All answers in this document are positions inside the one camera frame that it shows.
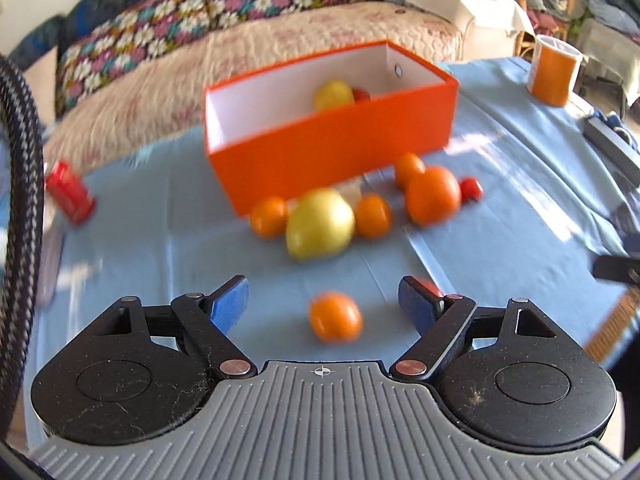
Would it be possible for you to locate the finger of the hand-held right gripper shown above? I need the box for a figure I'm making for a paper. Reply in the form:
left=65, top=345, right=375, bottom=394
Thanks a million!
left=591, top=254, right=640, bottom=287

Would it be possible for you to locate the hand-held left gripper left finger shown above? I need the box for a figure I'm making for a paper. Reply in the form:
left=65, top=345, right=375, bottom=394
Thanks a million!
left=90, top=275, right=258, bottom=380

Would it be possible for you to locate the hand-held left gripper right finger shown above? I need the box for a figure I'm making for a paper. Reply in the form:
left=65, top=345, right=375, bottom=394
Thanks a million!
left=390, top=275, right=561, bottom=381

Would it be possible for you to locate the small orange mandarin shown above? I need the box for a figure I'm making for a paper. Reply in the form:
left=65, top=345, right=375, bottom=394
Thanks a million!
left=354, top=194, right=393, bottom=240
left=307, top=291, right=363, bottom=345
left=394, top=152, right=427, bottom=190
left=249, top=196, right=290, bottom=239

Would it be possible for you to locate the large orange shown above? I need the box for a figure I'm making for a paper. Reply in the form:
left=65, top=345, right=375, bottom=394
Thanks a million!
left=405, top=166, right=462, bottom=227

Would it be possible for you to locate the large yellow-green apple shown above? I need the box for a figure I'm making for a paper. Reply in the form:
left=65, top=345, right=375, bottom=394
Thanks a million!
left=285, top=187, right=357, bottom=262

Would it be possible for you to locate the orange cardboard box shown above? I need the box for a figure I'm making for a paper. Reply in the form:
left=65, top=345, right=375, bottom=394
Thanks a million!
left=204, top=39, right=460, bottom=218

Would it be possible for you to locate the yellow apple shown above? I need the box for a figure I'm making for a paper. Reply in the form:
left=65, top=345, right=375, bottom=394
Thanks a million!
left=313, top=79, right=357, bottom=112

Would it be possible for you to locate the grey rectangular case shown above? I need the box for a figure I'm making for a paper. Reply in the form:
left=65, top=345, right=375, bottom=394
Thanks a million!
left=582, top=117, right=640, bottom=186

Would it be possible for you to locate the red soda can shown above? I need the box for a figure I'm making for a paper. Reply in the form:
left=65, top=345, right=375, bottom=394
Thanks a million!
left=45, top=160, right=97, bottom=226

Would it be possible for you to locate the orange cup with white rim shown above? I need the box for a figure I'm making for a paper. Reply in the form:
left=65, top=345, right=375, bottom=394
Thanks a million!
left=527, top=35, right=585, bottom=108

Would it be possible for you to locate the white cloth cover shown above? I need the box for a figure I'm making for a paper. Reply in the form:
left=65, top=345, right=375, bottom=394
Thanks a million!
left=380, top=0, right=533, bottom=61

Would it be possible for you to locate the white cushion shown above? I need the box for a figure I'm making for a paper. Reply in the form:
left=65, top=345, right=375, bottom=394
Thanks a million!
left=17, top=45, right=61, bottom=126

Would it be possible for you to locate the blue fabric strap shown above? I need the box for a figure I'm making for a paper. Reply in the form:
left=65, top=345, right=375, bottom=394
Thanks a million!
left=597, top=110, right=640, bottom=151

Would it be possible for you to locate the black braided cable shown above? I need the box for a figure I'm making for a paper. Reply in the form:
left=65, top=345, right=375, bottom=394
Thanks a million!
left=0, top=55, right=46, bottom=461

